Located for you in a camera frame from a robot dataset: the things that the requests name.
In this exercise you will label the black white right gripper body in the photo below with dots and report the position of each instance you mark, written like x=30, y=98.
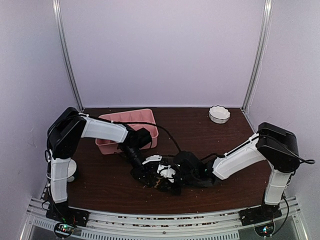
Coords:
x=189, y=179

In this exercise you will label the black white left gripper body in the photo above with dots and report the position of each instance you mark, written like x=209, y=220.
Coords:
x=148, y=164

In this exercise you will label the brown checkered sock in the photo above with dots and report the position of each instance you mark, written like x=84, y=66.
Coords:
x=162, y=185

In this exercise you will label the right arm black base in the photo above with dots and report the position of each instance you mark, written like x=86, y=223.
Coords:
x=259, y=214

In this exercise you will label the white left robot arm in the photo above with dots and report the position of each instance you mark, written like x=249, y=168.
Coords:
x=128, y=132

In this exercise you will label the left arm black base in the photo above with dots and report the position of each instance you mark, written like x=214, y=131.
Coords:
x=61, y=212

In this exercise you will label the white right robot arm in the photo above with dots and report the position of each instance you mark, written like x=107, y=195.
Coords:
x=270, y=143

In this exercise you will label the white scalloped bowl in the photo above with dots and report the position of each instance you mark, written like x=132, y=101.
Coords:
x=219, y=114

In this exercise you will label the aluminium front frame rail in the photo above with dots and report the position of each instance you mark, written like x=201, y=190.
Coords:
x=219, y=225

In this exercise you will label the aluminium right corner post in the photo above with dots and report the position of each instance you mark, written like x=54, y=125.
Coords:
x=257, y=64

